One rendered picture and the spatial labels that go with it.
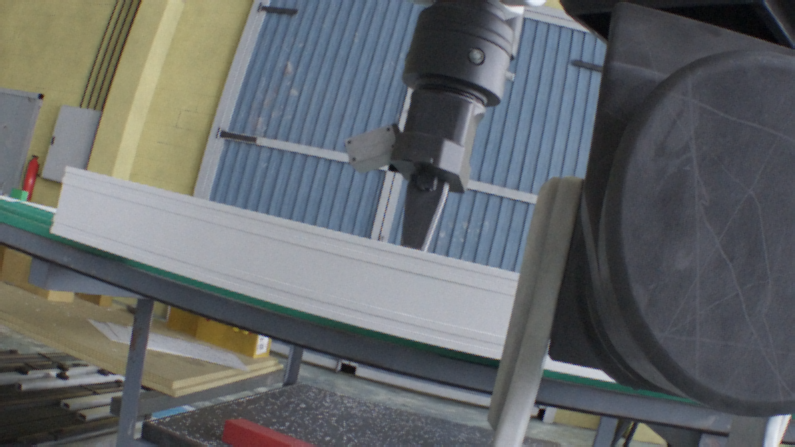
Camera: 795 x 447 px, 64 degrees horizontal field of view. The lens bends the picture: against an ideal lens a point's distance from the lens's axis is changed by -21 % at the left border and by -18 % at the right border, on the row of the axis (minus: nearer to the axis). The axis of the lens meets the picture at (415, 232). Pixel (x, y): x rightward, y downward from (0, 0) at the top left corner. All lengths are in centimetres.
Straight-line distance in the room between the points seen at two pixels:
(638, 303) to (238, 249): 49
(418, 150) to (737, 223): 41
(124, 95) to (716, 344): 811
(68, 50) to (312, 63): 345
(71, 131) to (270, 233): 814
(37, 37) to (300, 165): 443
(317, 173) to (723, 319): 731
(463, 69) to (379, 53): 706
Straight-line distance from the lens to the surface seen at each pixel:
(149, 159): 832
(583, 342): 38
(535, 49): 760
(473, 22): 64
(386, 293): 62
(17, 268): 203
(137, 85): 819
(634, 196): 21
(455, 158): 60
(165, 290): 75
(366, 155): 65
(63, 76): 940
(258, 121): 779
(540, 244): 37
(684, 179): 21
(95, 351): 144
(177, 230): 68
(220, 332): 201
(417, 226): 64
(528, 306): 38
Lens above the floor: 90
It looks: 4 degrees up
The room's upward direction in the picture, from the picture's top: 14 degrees clockwise
